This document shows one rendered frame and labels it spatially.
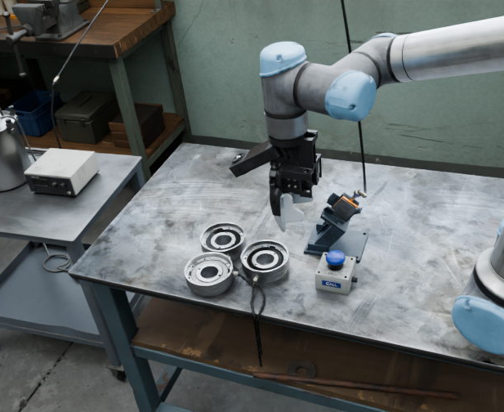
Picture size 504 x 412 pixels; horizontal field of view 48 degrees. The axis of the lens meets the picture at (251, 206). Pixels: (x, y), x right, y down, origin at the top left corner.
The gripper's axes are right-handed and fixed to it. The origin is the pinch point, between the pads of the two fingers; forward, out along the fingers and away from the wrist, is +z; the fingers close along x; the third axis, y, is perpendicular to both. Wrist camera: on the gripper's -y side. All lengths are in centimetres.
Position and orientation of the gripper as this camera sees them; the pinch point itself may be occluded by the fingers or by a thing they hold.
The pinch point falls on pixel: (283, 218)
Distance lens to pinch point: 113.4
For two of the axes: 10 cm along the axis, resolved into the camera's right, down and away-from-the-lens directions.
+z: 1.0, 8.0, 5.9
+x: 3.5, -5.8, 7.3
